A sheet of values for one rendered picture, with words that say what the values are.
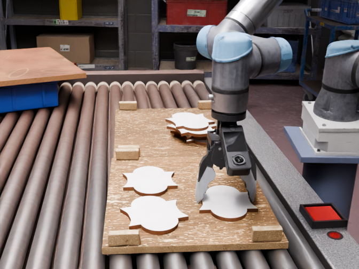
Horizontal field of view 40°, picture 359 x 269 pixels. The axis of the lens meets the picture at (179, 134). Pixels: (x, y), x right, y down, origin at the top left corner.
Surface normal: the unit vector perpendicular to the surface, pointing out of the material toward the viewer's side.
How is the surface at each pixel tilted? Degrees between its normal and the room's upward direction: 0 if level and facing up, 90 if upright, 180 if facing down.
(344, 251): 0
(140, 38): 90
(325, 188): 90
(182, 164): 0
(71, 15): 90
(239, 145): 27
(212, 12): 90
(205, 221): 0
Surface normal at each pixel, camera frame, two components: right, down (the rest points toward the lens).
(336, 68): -0.76, 0.27
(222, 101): -0.44, 0.31
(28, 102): 0.47, 0.33
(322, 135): 0.00, 0.36
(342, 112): -0.14, 0.12
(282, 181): 0.02, -0.93
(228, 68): -0.22, 0.34
